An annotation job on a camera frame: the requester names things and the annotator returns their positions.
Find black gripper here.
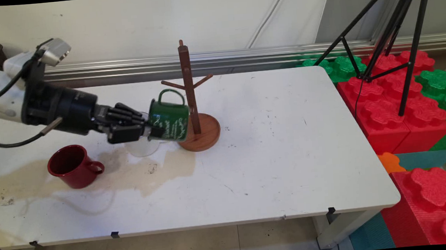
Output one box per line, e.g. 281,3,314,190
18,50,166,151

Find green printed enamel mug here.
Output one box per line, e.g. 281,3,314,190
144,87,192,144

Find white enamel mug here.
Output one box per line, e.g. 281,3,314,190
122,110,171,159

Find red ceramic mug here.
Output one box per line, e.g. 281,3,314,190
45,142,107,191

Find brown wooden mug tree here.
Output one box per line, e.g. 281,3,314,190
158,37,223,155

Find green foam block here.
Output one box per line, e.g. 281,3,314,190
415,69,446,152
295,50,369,86

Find white table leg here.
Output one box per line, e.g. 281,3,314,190
312,207,385,250

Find red foam block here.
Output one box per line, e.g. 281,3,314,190
361,48,446,157
336,73,413,159
378,165,446,250

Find orange foam piece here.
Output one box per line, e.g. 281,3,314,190
377,151,407,175

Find teal foam block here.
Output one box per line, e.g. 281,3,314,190
347,212,396,250

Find black tripod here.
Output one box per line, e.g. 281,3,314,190
309,0,443,123

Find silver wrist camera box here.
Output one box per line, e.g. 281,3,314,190
36,36,73,68

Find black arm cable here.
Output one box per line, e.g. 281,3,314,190
0,48,66,149

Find aluminium rail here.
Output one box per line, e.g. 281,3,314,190
42,33,446,89

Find white wall cable conduit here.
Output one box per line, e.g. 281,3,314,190
243,0,296,50

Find thin black tripod cable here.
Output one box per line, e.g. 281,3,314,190
351,77,367,121

